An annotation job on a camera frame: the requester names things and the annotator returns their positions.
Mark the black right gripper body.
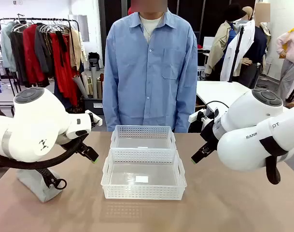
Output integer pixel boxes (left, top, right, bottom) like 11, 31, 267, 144
200, 115, 221, 147

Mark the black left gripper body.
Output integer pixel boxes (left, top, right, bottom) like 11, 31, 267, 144
73, 141, 87, 155

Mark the person's left forearm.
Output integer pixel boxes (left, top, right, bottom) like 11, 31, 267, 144
176, 91, 198, 133

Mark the person's right forearm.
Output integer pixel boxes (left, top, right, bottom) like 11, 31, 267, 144
102, 91, 121, 132

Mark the white table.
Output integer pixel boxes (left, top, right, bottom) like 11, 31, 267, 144
196, 81, 252, 110

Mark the grey storage bin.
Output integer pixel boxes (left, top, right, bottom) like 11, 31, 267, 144
83, 96, 104, 116

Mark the white perforated plastic basket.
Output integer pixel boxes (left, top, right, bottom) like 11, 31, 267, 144
110, 125, 177, 151
100, 147, 188, 201

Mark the grey paper roll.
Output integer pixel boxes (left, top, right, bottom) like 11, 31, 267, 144
72, 74, 89, 99

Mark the grey cardboard tube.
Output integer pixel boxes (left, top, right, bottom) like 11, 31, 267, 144
90, 66, 98, 99

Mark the cream paper roll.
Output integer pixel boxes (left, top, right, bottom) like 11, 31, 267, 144
81, 71, 93, 97

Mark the red hanging dress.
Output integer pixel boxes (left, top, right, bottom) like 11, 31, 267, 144
50, 32, 79, 107

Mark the person in blue shirt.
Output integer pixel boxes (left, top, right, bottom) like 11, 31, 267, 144
102, 6, 198, 133

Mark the black tripod pole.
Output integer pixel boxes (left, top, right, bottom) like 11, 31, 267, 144
228, 24, 246, 83

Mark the mannequin in beige coat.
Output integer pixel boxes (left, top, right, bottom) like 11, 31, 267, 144
204, 20, 234, 82

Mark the black device on pole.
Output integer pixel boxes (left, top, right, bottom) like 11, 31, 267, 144
88, 52, 101, 71

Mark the white monitor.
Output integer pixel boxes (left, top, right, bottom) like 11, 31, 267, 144
203, 36, 216, 50

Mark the mannequin in navy top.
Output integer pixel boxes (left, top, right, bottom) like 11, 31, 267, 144
243, 2, 272, 89

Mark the beige hanging garment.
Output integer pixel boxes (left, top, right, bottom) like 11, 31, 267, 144
69, 29, 87, 71

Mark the black hanging scarf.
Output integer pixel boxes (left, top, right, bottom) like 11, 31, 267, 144
55, 31, 68, 68

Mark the grey hanging jacket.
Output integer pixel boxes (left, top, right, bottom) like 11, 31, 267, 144
34, 24, 55, 75

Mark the red hanging jacket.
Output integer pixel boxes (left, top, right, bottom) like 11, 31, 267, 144
22, 24, 50, 87

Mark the dark grey hanging garment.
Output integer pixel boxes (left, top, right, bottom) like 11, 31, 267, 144
10, 29, 29, 85

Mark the black hat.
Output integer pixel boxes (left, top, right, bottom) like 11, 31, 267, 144
224, 3, 248, 23

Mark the light blue hanging garment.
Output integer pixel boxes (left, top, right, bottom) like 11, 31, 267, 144
0, 21, 17, 73

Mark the black clothes rack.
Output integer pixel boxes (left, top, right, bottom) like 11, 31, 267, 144
0, 16, 80, 97

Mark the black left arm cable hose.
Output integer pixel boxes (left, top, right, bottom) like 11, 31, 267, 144
0, 132, 90, 170

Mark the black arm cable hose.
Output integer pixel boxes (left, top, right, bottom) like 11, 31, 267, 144
259, 136, 289, 186
0, 132, 90, 170

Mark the black camera cable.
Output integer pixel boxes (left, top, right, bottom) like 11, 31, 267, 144
204, 100, 231, 116

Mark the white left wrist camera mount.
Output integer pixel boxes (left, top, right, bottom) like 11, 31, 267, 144
84, 109, 103, 127

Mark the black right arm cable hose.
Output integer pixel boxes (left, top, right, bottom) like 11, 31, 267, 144
259, 136, 289, 186

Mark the grey wall panel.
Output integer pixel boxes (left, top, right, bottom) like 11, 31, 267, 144
69, 14, 90, 43

